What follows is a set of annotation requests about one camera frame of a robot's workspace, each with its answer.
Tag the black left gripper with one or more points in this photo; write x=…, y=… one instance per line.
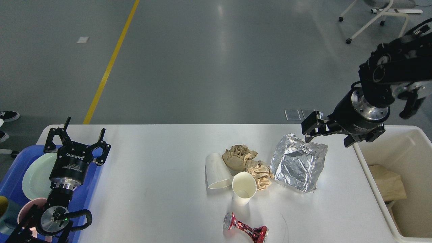
x=73, y=158

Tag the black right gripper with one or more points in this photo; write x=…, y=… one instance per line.
x=353, y=114

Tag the light green plate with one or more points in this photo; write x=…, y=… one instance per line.
x=36, y=182

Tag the brown paper bag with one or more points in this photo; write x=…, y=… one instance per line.
x=390, y=186

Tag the pink mug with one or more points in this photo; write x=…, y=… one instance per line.
x=40, y=202

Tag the dark teal mug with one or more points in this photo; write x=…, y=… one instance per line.
x=9, y=211

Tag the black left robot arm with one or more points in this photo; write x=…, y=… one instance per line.
x=54, y=219

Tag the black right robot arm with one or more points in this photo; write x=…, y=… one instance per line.
x=400, y=69

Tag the right floor outlet cover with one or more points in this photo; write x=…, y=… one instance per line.
x=306, y=112

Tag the floor outlet cover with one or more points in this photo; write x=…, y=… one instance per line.
x=292, y=114
x=306, y=112

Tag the left floor outlet cover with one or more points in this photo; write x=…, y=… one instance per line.
x=292, y=114

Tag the aluminium foil tray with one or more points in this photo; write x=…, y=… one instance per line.
x=298, y=164

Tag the white chair base left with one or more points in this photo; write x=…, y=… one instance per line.
x=11, y=153

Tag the beige plastic bin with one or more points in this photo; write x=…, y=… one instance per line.
x=405, y=150

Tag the blue plastic tray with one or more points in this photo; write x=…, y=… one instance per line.
x=11, y=185

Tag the person in jeans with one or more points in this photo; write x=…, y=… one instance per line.
x=7, y=116

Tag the crumpled brown paper ball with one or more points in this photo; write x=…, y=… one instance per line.
x=237, y=156

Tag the upright white paper cup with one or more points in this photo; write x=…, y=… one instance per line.
x=244, y=188

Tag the tipped white paper cup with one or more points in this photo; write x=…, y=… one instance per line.
x=217, y=173

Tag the white office chair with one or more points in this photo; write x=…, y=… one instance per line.
x=386, y=8

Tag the crushed red can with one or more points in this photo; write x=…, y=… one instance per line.
x=257, y=234

